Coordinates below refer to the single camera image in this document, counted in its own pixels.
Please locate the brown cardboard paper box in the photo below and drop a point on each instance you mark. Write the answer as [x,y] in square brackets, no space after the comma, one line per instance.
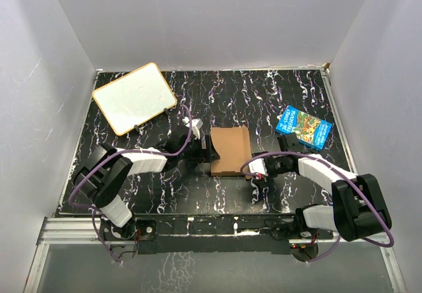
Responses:
[234,148]

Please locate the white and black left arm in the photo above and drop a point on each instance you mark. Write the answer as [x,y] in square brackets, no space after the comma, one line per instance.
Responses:
[103,177]

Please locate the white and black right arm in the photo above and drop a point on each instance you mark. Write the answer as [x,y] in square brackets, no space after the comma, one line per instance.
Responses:
[358,208]

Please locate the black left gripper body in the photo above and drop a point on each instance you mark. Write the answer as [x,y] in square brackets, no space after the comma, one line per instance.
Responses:
[194,152]

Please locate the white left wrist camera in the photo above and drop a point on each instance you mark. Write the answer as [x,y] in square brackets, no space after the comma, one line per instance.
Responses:
[195,124]

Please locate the white board with wooden frame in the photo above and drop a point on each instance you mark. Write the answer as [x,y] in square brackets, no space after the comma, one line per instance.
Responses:
[134,98]

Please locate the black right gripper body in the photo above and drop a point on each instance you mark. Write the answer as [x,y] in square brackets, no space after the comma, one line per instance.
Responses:
[276,165]

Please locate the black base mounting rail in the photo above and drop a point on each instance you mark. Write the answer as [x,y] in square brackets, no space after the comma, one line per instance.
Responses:
[150,234]

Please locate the blue treehouse book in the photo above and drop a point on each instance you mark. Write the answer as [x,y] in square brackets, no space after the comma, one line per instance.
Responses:
[310,130]

